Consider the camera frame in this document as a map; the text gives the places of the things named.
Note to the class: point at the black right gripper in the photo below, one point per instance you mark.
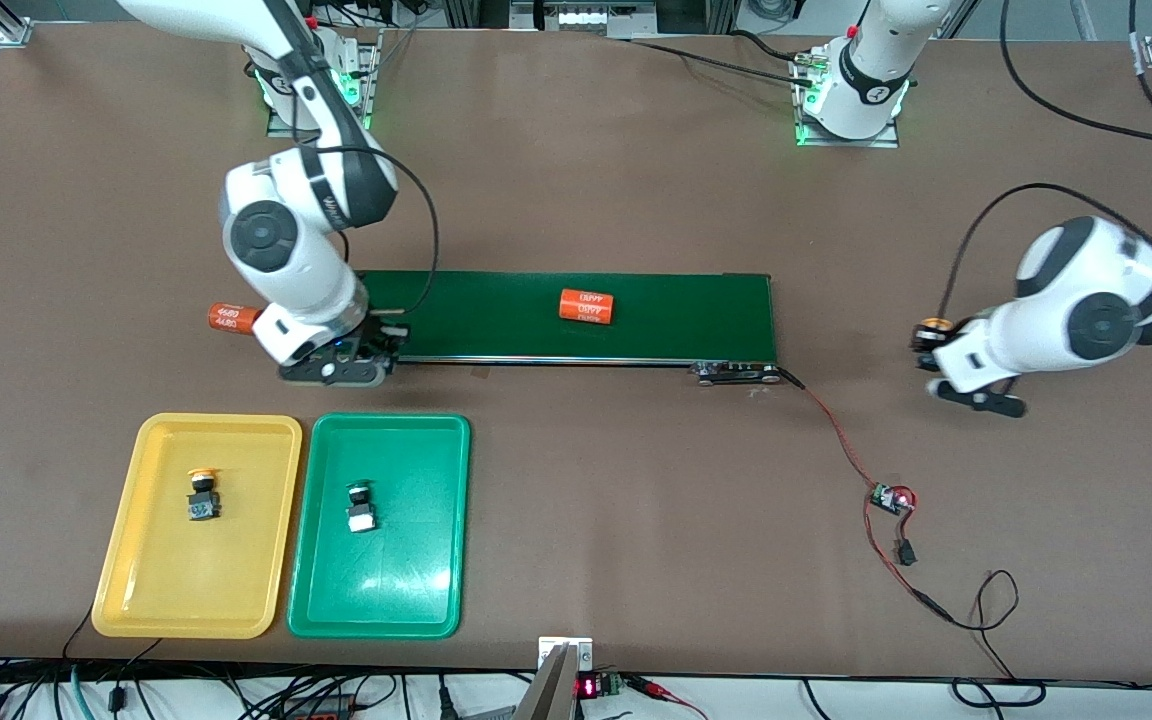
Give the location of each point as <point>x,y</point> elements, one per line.
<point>380,341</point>

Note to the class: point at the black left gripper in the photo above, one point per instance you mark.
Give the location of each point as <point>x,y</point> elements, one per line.
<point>924,341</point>

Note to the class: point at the yellow push button switch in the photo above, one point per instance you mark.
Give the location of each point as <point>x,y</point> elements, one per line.
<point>202,500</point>
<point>932,324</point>

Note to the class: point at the orange printed cylinder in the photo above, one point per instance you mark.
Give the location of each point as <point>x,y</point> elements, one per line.
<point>587,306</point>
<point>231,318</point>

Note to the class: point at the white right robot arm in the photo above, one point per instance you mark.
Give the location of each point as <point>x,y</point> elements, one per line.
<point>286,240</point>

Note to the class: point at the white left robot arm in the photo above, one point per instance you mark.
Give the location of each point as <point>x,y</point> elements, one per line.
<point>1086,310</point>

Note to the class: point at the small green circuit board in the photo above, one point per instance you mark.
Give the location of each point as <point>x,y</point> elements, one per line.
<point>888,497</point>

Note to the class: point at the small black plug connector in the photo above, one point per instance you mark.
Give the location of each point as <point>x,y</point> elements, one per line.
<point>905,552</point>

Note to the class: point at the green conveyor belt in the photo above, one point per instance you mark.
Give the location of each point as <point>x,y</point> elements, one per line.
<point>686,310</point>

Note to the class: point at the green plastic tray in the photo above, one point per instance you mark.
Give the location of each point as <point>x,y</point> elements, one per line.
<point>406,580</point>

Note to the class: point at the yellow plastic tray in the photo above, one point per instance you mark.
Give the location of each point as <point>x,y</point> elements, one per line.
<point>236,580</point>

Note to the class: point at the orange black power strip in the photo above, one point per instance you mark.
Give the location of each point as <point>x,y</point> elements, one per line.
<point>321,708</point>

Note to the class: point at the white power strip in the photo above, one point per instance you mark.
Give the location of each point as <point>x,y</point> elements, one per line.
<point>586,15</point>

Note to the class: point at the red digit display module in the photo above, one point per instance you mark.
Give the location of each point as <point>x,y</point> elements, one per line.
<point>591,686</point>

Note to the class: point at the red test lead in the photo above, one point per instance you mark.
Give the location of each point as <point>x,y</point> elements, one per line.
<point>661,690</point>

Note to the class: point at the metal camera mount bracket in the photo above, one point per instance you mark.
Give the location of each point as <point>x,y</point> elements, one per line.
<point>564,680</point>

